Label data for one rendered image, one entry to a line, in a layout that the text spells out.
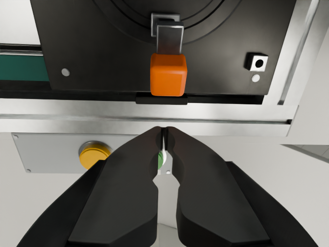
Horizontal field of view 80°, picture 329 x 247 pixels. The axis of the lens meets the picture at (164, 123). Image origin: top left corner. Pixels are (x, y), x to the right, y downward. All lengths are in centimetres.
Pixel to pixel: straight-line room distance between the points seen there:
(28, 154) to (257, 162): 41
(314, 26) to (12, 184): 57
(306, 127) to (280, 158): 8
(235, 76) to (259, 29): 5
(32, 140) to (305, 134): 46
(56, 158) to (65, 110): 8
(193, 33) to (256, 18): 7
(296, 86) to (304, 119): 18
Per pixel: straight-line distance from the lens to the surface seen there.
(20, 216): 63
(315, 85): 43
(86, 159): 28
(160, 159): 26
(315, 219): 69
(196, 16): 19
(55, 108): 27
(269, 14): 23
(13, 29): 31
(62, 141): 29
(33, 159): 33
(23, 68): 28
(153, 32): 18
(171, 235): 56
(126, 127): 25
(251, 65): 22
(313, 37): 27
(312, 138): 48
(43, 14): 23
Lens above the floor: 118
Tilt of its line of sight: 61 degrees down
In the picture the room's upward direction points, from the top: 176 degrees clockwise
